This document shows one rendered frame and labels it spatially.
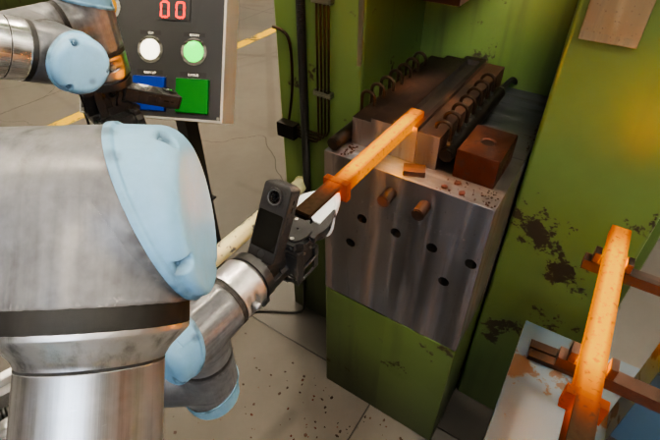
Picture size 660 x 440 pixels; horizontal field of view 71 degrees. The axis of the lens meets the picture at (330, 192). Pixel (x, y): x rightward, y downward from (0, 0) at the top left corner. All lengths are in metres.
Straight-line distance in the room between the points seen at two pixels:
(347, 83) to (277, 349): 1.01
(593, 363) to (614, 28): 0.53
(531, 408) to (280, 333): 1.06
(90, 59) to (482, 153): 0.67
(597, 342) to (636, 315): 1.47
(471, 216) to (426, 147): 0.16
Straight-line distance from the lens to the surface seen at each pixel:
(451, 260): 1.02
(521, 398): 0.97
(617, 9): 0.92
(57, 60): 0.66
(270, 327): 1.83
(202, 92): 1.07
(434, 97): 1.11
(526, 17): 1.33
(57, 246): 0.29
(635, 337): 2.11
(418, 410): 1.52
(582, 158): 1.04
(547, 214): 1.13
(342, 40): 1.14
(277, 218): 0.63
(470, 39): 1.38
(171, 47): 1.12
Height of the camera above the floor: 1.46
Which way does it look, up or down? 38 degrees down
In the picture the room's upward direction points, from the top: straight up
